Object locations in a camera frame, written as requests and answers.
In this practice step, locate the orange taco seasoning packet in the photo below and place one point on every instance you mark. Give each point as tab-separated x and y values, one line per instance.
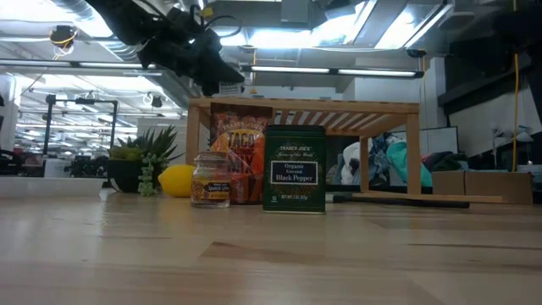
241	144

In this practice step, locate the glass spice jar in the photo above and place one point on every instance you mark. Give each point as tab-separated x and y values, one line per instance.
210	182

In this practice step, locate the green black pepper tin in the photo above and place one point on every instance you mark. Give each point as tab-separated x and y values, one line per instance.
294	169

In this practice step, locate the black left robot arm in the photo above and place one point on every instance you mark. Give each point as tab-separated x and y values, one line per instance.
123	21

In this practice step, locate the wooden slatted shelf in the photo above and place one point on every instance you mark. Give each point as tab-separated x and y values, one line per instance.
305	105

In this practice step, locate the white printed sign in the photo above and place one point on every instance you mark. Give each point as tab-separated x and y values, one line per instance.
230	89

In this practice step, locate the yellow lemon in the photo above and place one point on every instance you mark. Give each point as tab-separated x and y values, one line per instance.
175	181

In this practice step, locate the long ceiling light bar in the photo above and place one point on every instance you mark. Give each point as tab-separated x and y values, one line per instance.
330	71

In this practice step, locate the potted succulent plant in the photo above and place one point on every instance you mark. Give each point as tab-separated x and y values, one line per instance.
127	173

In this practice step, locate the pile of clothes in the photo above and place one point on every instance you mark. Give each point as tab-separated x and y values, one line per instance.
402	161

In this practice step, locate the brown cardboard box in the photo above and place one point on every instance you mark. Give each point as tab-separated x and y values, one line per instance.
495	186

